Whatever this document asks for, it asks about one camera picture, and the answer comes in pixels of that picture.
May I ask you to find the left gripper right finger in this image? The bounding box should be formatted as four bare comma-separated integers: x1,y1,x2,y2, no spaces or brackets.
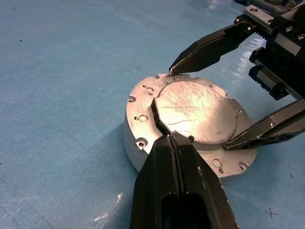
170,132,239,229

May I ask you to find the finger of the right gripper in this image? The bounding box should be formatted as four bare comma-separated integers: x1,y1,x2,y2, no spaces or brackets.
223,98,305,151
168,16,258,74

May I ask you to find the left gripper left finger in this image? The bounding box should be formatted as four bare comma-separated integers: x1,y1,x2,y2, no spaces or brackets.
129,135,184,229

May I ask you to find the round silver housing lid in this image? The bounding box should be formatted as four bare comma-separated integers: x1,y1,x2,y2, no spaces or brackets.
126,73,259,178

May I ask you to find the blue table cover sheet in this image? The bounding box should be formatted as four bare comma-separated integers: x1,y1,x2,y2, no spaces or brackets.
0,0,305,229

